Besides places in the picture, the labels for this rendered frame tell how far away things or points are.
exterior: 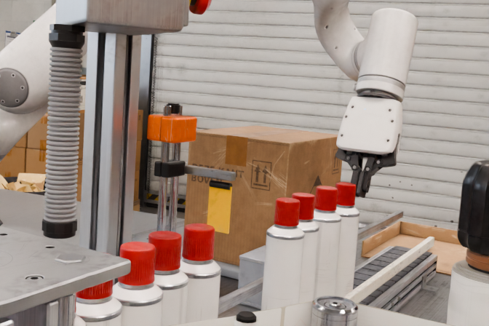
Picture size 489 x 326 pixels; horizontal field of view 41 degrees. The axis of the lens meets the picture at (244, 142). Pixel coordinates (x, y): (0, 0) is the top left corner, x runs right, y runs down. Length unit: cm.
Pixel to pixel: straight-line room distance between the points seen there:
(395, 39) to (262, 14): 426
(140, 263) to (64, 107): 17
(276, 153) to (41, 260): 97
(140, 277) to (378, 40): 70
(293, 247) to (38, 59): 59
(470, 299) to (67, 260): 45
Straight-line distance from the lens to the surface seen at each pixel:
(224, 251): 139
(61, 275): 35
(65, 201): 67
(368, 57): 117
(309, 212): 93
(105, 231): 78
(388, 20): 119
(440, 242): 185
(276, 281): 89
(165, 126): 75
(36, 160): 462
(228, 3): 553
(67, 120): 66
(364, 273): 131
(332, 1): 115
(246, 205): 135
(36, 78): 121
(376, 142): 112
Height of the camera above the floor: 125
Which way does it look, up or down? 6 degrees down
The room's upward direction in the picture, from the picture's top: 4 degrees clockwise
